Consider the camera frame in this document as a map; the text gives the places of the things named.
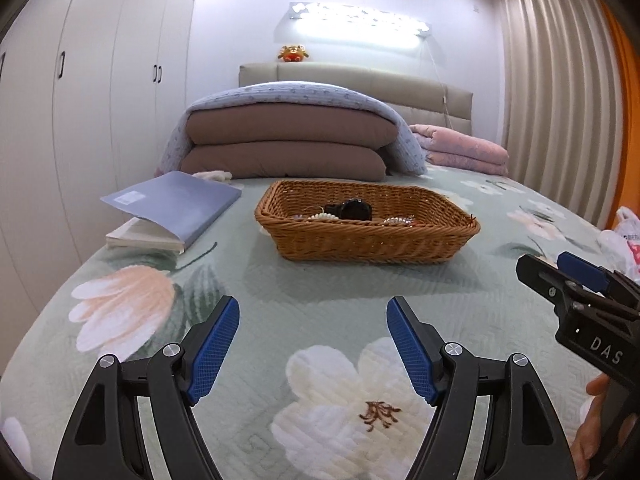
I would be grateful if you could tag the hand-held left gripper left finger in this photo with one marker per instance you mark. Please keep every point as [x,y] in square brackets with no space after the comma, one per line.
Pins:
[212,350]

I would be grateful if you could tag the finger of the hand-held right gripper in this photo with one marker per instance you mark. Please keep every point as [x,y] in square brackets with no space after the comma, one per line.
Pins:
[542,277]
[582,269]

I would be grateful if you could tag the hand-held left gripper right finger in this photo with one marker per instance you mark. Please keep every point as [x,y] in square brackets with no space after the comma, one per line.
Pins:
[411,350]

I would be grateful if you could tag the brown wicker basket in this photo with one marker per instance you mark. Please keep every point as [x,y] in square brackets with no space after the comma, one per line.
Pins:
[360,241]

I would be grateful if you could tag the black wrist watch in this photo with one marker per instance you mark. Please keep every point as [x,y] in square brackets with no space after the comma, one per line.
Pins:
[355,209]

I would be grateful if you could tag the person's right hand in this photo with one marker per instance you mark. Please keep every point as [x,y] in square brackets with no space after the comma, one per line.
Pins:
[590,430]

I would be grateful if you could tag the white plastic bag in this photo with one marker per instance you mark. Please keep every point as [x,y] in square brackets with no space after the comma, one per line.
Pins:
[620,240]

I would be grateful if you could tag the white open book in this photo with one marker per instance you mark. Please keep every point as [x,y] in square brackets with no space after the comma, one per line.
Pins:
[140,236]

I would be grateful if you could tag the orange panel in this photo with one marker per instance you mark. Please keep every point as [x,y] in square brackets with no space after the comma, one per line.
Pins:
[622,135]

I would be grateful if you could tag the folded pink quilt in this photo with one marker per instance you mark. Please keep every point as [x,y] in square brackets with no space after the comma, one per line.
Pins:
[465,152]

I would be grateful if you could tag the blue plastic folder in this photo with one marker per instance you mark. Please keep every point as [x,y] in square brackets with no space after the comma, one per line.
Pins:
[175,200]

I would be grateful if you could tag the white fluffy cloth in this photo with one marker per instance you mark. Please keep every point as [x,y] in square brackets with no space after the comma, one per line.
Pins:
[215,175]

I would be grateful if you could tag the beige curtain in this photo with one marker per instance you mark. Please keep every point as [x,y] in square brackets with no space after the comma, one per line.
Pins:
[550,85]

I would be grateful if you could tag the folded brown quilt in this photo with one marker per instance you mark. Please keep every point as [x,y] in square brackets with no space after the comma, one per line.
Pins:
[280,147]

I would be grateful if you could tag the white wardrobe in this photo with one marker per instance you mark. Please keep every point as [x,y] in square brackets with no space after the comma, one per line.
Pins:
[90,110]

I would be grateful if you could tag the blue-grey patterned blanket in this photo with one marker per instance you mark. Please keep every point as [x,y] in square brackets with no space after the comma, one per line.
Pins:
[300,94]

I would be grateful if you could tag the beige padded headboard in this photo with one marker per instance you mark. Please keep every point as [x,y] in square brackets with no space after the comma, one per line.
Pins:
[350,75]

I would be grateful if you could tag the orange plush toy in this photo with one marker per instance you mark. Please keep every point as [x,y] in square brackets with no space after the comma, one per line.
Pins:
[293,53]

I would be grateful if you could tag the bright wall lamp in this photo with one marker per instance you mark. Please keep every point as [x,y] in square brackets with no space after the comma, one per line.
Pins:
[360,30]

